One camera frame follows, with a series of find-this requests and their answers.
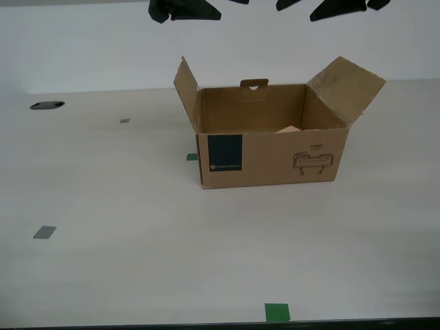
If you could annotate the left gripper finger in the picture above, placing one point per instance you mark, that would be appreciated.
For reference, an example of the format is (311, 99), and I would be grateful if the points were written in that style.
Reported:
(240, 1)
(182, 10)

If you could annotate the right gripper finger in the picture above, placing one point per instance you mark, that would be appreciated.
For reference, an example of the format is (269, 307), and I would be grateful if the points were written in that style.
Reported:
(285, 3)
(343, 8)

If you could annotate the light wooden block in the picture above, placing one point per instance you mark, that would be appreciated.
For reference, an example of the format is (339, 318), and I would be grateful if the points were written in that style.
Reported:
(288, 129)

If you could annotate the brown cardboard box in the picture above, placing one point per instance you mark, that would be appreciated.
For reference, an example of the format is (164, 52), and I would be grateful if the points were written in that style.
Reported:
(268, 161)

